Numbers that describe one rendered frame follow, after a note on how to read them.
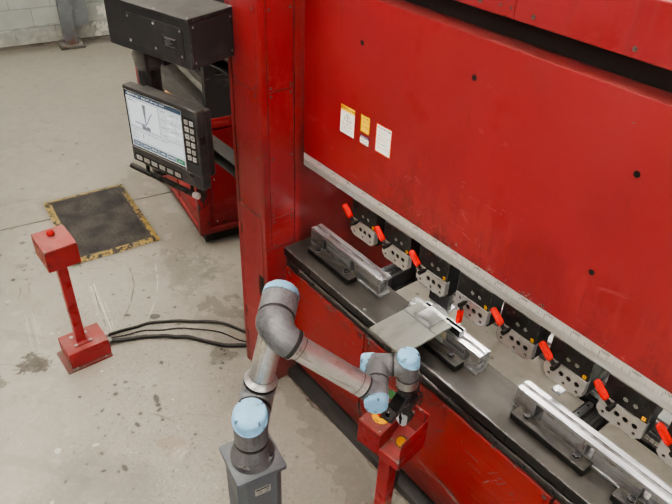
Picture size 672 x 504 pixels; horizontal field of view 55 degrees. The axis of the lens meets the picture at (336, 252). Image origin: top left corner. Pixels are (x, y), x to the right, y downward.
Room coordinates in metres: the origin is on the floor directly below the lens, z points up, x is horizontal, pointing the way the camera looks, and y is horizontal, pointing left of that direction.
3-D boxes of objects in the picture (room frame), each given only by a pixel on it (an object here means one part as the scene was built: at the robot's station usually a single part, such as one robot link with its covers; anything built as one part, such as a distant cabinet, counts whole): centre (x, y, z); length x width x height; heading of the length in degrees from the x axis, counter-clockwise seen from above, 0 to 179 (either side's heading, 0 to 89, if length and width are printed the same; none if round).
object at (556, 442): (1.42, -0.75, 0.89); 0.30 x 0.05 x 0.03; 39
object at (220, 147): (2.75, 0.63, 1.17); 0.40 x 0.24 x 0.07; 39
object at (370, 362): (1.48, -0.15, 1.13); 0.11 x 0.11 x 0.08; 87
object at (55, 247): (2.58, 1.39, 0.41); 0.25 x 0.20 x 0.83; 129
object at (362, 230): (2.25, -0.14, 1.20); 0.15 x 0.09 x 0.17; 39
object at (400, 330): (1.83, -0.29, 1.00); 0.26 x 0.18 x 0.01; 129
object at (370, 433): (1.55, -0.23, 0.75); 0.20 x 0.16 x 0.18; 48
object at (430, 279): (1.94, -0.39, 1.20); 0.15 x 0.09 x 0.17; 39
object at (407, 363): (1.49, -0.25, 1.14); 0.09 x 0.08 x 0.11; 87
